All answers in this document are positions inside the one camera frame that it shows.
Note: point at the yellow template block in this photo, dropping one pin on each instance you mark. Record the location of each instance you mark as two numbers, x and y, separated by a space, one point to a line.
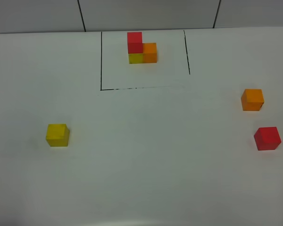
135 58

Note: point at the orange template block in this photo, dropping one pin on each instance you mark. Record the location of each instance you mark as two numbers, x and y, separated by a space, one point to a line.
150 54

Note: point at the red template block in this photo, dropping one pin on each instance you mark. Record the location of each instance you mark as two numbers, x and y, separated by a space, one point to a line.
134 42

